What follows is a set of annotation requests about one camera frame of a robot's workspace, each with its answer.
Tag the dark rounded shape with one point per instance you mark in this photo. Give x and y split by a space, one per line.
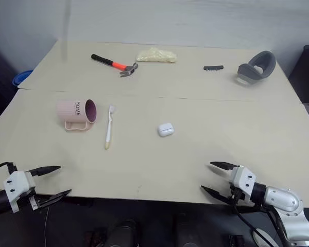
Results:
122 232

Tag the clear bag of yellowish filling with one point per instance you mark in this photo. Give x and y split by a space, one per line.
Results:
157 55

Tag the white earbud case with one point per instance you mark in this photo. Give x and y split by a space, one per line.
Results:
167 129

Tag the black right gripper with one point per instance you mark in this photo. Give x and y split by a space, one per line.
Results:
237 194

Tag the orange black claw hammer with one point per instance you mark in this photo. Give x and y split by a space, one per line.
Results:
113 64

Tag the white toothbrush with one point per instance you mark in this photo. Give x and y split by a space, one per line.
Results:
109 128

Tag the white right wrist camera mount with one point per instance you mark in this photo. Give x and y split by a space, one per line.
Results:
243 180

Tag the black toothed strip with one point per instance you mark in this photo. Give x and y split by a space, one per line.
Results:
213 68

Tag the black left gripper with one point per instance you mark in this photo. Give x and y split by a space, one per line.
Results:
25 202

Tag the blue plastic basin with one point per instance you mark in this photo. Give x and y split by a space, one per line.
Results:
20 77

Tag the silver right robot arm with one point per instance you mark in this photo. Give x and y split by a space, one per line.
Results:
288 203

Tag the black chair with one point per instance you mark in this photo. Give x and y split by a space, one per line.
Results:
307 72

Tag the pink ribbed HOME cup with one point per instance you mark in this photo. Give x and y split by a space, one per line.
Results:
76 113

